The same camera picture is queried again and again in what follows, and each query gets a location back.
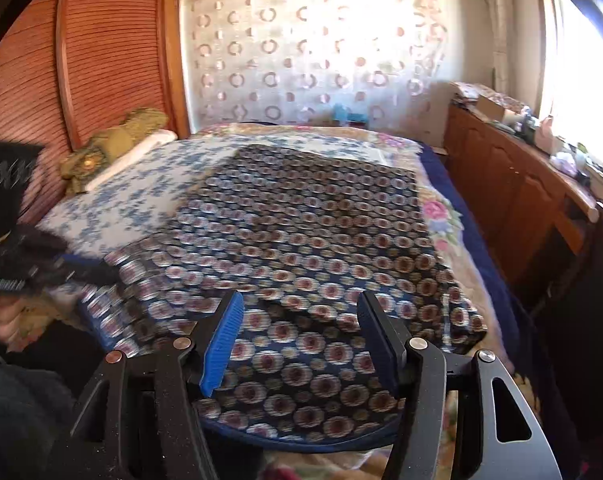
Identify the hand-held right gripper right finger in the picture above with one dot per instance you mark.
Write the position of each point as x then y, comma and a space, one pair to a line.
381, 345

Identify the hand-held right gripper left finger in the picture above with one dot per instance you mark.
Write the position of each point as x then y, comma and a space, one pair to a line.
221, 345

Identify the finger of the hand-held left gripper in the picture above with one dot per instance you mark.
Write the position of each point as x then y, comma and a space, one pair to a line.
86, 269

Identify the navy patterned pajama shirt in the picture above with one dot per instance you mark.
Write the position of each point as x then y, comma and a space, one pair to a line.
306, 260

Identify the person's left hand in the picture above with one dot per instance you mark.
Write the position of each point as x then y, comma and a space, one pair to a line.
1, 320

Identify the white blue floral bed sheet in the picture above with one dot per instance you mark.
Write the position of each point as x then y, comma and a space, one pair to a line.
146, 185

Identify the green gold pillow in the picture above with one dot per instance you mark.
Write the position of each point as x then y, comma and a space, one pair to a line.
106, 145

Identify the white rolled pillow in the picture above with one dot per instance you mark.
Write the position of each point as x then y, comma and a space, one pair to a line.
141, 152

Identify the floral bed blanket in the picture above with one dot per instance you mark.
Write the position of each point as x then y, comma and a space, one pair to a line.
444, 220

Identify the person's dark clothing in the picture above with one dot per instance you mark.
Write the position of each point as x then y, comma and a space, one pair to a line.
21, 410

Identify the dark furniture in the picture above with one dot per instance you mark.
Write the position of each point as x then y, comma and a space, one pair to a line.
581, 310

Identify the long wooden cabinet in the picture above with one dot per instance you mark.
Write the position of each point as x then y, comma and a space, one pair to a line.
506, 185

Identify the wooden louvered headboard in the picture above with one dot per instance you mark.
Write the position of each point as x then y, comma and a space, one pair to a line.
106, 60

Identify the cardboard box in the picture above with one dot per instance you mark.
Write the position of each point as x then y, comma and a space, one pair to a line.
491, 107

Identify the pale pink bag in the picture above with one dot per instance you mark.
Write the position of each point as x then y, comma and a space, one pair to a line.
546, 135

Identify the pile of floral papers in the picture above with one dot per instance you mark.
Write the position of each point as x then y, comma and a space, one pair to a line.
469, 91

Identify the circle patterned sheer curtain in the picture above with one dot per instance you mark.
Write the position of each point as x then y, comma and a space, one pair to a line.
306, 60

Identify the bright window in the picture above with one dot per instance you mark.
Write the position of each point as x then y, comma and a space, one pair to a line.
581, 85

